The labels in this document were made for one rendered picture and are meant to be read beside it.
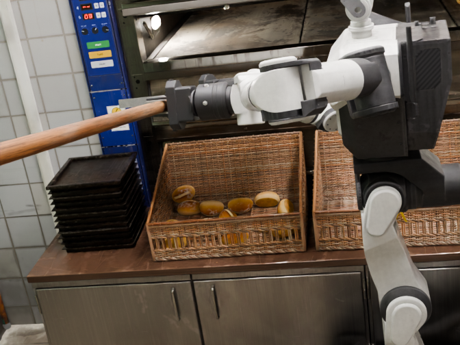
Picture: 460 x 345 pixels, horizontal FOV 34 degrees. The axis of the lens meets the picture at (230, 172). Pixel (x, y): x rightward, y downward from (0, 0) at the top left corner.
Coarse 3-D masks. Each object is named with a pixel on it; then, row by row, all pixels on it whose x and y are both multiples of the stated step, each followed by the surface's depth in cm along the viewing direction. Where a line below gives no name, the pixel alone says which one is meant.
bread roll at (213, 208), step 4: (200, 204) 292; (204, 204) 289; (208, 204) 289; (212, 204) 288; (216, 204) 288; (220, 204) 289; (200, 208) 291; (204, 208) 289; (208, 208) 288; (212, 208) 288; (216, 208) 288; (220, 208) 289; (204, 212) 290; (208, 212) 289; (212, 212) 289; (216, 212) 289
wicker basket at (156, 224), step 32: (192, 160) 297; (224, 160) 296; (256, 160) 293; (288, 160) 292; (160, 192) 282; (224, 192) 297; (256, 192) 295; (288, 192) 294; (160, 224) 260; (192, 224) 258; (224, 224) 257; (256, 224) 256; (288, 224) 254; (160, 256) 265; (192, 256) 264; (224, 256) 262
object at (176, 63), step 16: (256, 48) 286; (272, 48) 282; (288, 48) 279; (304, 48) 278; (320, 48) 278; (144, 64) 289; (160, 64) 288; (176, 64) 288; (192, 64) 287; (208, 64) 286; (224, 64) 285
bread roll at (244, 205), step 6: (240, 198) 288; (246, 198) 289; (228, 204) 290; (234, 204) 288; (240, 204) 287; (246, 204) 287; (252, 204) 289; (234, 210) 288; (240, 210) 287; (246, 210) 288
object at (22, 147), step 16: (128, 112) 153; (144, 112) 164; (160, 112) 179; (64, 128) 120; (80, 128) 125; (96, 128) 133; (112, 128) 144; (0, 144) 98; (16, 144) 102; (32, 144) 106; (48, 144) 112; (0, 160) 97
